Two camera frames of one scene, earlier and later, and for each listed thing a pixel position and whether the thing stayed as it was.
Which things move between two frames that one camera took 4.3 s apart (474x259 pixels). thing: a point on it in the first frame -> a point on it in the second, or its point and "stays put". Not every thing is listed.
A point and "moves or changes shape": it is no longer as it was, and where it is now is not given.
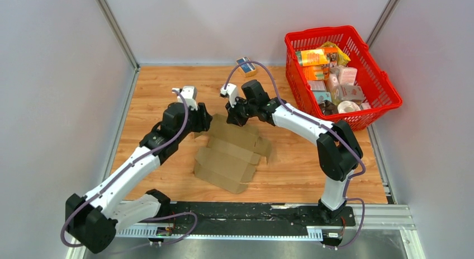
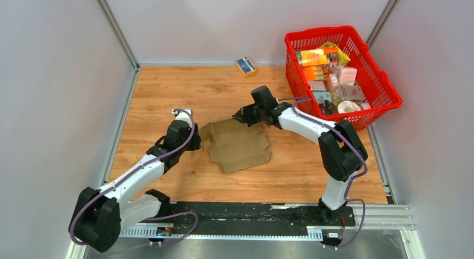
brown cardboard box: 231,158 moves or changes shape
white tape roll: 347,106 stays put
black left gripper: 204,120 -> 196,139
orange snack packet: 317,56 stays put
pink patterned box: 350,92 stays put
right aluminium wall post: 384,18 stays put
